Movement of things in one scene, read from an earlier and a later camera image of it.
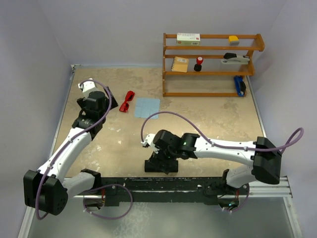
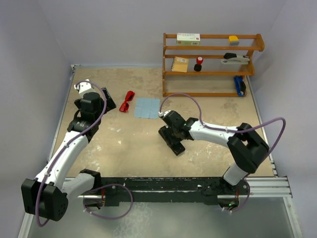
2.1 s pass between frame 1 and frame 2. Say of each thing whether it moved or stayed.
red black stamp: stayed
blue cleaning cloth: stayed
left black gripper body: stayed
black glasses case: moved
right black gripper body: moved
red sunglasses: stayed
